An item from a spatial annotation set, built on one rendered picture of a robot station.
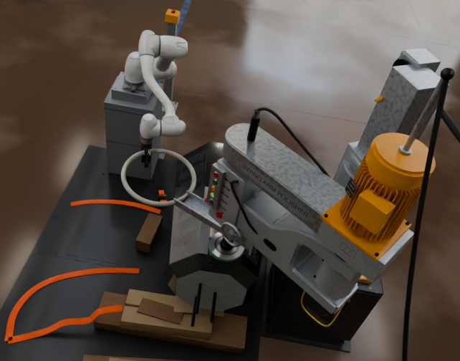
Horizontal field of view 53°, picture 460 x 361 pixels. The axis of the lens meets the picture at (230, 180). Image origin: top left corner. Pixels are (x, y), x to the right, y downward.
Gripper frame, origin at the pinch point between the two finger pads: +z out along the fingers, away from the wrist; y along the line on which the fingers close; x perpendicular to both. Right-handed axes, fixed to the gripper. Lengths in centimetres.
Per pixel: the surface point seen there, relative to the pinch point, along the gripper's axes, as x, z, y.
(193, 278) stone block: -6, 11, 90
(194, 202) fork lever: 11, -11, 52
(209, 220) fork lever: 7, -23, 75
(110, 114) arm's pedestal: 2, 19, -73
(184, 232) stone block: 3, 7, 60
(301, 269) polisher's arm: 23, -50, 134
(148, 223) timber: 5, 69, 6
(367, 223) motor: 16, -114, 151
